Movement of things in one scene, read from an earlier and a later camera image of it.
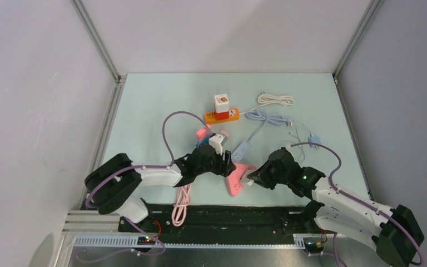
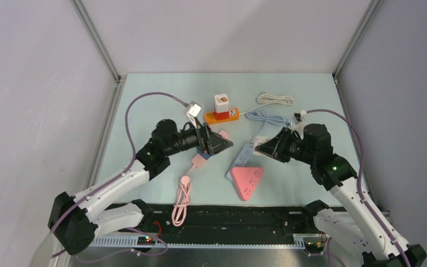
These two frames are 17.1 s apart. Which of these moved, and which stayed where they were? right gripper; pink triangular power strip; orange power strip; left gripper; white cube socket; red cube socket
Moved: left gripper; pink triangular power strip; right gripper
Stayed: white cube socket; red cube socket; orange power strip
